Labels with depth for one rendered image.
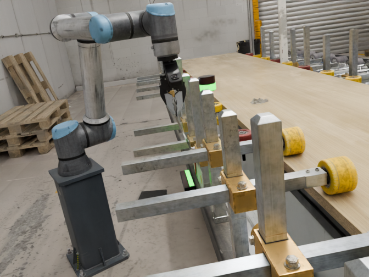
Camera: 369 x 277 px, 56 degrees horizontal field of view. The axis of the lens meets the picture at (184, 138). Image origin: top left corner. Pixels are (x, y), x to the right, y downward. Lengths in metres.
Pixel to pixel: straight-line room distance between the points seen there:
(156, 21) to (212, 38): 8.01
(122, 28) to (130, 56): 7.95
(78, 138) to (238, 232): 1.30
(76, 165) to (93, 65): 0.55
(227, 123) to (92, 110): 1.30
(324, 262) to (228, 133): 0.32
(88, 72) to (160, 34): 0.77
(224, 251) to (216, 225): 0.14
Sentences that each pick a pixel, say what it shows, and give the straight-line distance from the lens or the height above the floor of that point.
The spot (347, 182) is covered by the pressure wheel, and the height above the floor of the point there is 0.94.
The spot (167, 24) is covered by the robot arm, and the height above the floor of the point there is 1.31.
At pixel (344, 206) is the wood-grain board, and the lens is 0.82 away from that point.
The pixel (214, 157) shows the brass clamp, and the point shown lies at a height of 0.95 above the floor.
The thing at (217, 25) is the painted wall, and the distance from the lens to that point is 9.17.
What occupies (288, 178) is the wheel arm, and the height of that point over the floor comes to 0.96.
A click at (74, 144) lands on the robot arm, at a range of 1.98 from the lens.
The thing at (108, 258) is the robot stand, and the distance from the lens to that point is 2.26.
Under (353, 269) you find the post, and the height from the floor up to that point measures 1.10.
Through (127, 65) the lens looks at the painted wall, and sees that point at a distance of 9.20.
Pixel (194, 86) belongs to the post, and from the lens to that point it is 1.23.
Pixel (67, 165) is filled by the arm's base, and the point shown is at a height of 0.66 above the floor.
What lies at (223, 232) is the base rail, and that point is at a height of 0.70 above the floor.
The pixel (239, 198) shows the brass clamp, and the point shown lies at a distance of 0.73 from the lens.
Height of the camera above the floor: 1.31
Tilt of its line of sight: 18 degrees down
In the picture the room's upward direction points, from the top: 8 degrees counter-clockwise
